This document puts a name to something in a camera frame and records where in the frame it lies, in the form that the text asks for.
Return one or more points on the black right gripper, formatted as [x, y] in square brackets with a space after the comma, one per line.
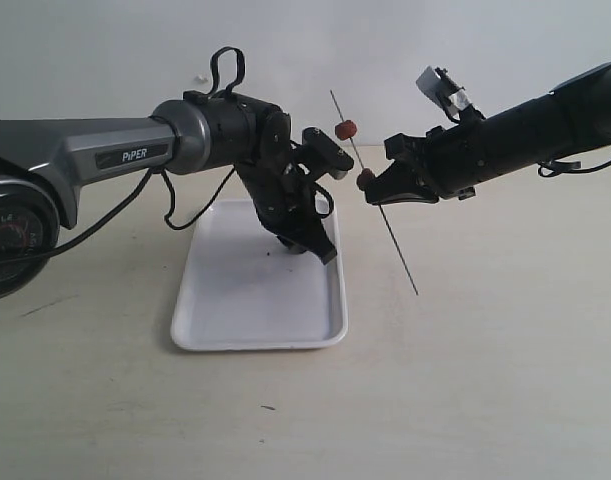
[437, 163]

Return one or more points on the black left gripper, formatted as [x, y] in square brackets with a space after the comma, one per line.
[284, 200]

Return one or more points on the thin metal skewer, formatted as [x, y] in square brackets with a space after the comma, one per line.
[381, 210]

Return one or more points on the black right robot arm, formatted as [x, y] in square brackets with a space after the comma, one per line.
[572, 118]

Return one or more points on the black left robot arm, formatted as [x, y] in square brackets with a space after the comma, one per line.
[44, 164]

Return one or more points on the white rectangular plastic tray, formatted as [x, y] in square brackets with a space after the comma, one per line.
[242, 290]

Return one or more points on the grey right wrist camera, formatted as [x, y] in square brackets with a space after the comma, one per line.
[436, 85]

